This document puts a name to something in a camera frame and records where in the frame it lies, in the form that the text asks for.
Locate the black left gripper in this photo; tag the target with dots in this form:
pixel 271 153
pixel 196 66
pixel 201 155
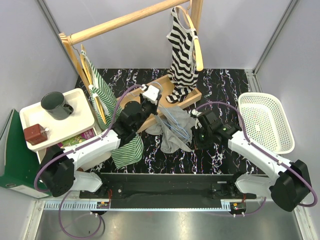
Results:
pixel 154 106

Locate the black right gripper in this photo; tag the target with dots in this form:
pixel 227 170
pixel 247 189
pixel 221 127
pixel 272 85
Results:
pixel 195 130

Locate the blue wire hanger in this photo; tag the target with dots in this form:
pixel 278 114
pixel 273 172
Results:
pixel 181 131

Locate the grey tank top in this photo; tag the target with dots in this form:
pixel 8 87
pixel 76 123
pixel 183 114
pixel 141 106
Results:
pixel 171 140

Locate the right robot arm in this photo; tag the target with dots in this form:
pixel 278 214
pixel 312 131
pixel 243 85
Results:
pixel 286 182

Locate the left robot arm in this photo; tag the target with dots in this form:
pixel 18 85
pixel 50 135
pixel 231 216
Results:
pixel 59 168

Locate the black white striped tank top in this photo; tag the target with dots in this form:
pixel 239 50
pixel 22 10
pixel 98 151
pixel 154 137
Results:
pixel 182 72

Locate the wooden hanger left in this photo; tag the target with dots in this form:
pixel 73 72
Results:
pixel 93 82

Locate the wooden hanger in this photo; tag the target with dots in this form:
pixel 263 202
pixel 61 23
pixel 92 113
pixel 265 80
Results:
pixel 197 48
pixel 93 82

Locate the wooden hanger right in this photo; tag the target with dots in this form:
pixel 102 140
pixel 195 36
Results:
pixel 197 48

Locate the wooden clothes rack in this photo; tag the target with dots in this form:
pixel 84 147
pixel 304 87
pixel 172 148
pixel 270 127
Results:
pixel 120 33

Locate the purple book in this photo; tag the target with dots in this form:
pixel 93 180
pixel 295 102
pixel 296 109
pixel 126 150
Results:
pixel 77 139

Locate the white perforated plastic basket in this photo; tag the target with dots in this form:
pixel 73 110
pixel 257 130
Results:
pixel 266 121

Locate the dark green mug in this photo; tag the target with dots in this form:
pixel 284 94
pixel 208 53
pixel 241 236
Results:
pixel 56 105

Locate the white bedside shelf unit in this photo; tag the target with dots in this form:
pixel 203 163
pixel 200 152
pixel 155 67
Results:
pixel 81 120

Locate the red brown cube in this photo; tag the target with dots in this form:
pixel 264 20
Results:
pixel 35 134

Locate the green binder folder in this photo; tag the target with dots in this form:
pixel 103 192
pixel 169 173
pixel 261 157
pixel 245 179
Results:
pixel 18 164

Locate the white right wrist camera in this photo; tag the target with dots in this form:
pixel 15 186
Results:
pixel 194 113

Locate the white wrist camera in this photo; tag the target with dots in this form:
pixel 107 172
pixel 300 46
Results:
pixel 194 113
pixel 151 93

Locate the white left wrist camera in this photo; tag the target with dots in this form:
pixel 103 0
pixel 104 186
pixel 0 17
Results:
pixel 151 93

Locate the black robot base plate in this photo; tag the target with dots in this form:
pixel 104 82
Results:
pixel 168 192

